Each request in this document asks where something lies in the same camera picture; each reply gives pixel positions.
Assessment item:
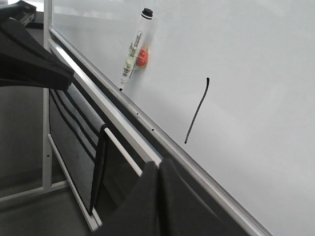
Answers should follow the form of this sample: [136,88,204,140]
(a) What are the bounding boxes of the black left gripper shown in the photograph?
[0,0,74,90]

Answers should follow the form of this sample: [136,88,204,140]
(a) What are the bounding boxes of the white metal stand frame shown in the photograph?
[0,0,160,236]

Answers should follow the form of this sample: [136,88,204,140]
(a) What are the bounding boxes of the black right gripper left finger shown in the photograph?
[92,162,158,236]

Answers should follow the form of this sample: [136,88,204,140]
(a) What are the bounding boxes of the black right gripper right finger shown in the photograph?
[158,159,247,236]

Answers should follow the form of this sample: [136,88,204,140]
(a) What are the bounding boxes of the white whiteboard with aluminium frame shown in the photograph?
[51,0,315,236]

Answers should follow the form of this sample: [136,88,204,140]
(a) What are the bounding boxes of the white marker with red magnet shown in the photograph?
[119,8,153,91]

